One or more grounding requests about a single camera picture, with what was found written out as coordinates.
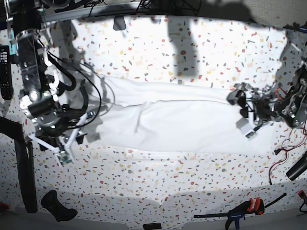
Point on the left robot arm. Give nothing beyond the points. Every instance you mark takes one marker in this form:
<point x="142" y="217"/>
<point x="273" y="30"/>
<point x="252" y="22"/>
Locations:
<point x="260" y="107"/>

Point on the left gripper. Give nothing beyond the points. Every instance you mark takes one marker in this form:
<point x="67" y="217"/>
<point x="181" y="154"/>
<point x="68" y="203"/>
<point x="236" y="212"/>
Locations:
<point x="242" y="96"/>

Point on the small red black connector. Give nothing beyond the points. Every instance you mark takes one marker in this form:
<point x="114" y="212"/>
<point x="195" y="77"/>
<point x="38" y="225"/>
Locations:
<point x="301" y="194"/>

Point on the turquoise highlighter marker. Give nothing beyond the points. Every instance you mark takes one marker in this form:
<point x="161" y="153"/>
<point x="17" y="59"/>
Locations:
<point x="12" y="48"/>

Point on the small black rectangular device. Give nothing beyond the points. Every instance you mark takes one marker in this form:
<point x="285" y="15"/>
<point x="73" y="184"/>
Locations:
<point x="152" y="226"/>

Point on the black cylinder tube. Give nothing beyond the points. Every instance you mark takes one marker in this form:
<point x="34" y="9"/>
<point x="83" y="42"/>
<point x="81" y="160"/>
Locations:
<point x="298" y="168"/>

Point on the black orange bar clamp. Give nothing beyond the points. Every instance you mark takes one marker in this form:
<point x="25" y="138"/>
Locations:
<point x="252" y="206"/>

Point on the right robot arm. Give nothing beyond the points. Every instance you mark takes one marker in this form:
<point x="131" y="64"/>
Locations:
<point x="44" y="80"/>

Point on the white T-shirt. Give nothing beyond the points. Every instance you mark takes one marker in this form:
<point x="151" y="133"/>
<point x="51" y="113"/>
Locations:
<point x="165" y="117"/>

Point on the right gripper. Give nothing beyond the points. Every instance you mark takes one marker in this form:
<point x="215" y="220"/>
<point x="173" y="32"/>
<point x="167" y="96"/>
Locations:
<point x="56" y="133"/>

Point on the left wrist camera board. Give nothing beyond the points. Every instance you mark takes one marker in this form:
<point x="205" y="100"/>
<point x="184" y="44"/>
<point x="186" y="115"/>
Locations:
<point x="250" y="134"/>

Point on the terrazzo pattern table cloth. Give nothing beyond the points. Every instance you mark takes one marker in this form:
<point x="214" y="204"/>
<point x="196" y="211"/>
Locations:
<point x="134" y="187"/>

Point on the black TV remote control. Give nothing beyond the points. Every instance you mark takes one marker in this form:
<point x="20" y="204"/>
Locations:
<point x="6" y="87"/>

